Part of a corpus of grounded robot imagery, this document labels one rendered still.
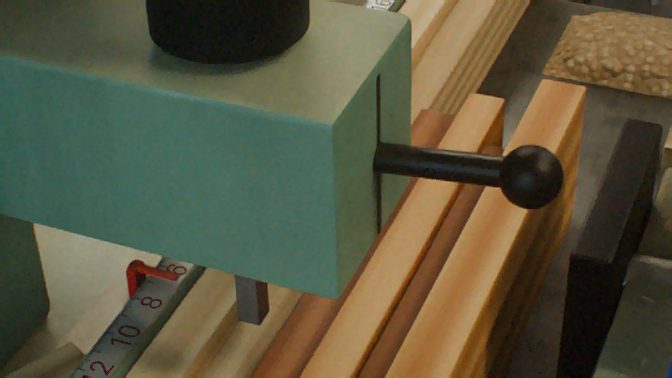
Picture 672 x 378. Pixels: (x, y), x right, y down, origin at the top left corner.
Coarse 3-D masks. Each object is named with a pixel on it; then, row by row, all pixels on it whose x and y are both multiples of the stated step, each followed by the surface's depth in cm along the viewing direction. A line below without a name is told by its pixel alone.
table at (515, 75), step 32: (544, 0) 78; (512, 32) 75; (544, 32) 75; (512, 64) 72; (544, 64) 72; (512, 96) 69; (608, 96) 69; (640, 96) 69; (512, 128) 67; (608, 128) 67; (576, 192) 63; (576, 224) 61; (544, 288) 57; (544, 320) 55; (544, 352) 54
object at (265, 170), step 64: (0, 0) 44; (64, 0) 44; (128, 0) 44; (320, 0) 43; (0, 64) 41; (64, 64) 41; (128, 64) 40; (192, 64) 40; (256, 64) 40; (320, 64) 40; (384, 64) 41; (0, 128) 43; (64, 128) 42; (128, 128) 41; (192, 128) 40; (256, 128) 39; (320, 128) 38; (384, 128) 42; (0, 192) 45; (64, 192) 44; (128, 192) 42; (192, 192) 41; (256, 192) 40; (320, 192) 39; (384, 192) 44; (192, 256) 43; (256, 256) 42; (320, 256) 41
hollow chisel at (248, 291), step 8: (240, 280) 47; (248, 280) 47; (240, 288) 48; (248, 288) 47; (256, 288) 47; (264, 288) 48; (240, 296) 48; (248, 296) 48; (256, 296) 48; (264, 296) 48; (240, 304) 48; (248, 304) 48; (256, 304) 48; (264, 304) 48; (240, 312) 48; (248, 312) 48; (256, 312) 48; (264, 312) 49; (248, 320) 48; (256, 320) 48
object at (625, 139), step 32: (640, 128) 50; (608, 160) 49; (640, 160) 48; (608, 192) 47; (640, 192) 47; (608, 224) 45; (640, 224) 50; (576, 256) 44; (608, 256) 44; (640, 256) 49; (576, 288) 45; (608, 288) 45; (576, 320) 46; (608, 320) 46; (576, 352) 47
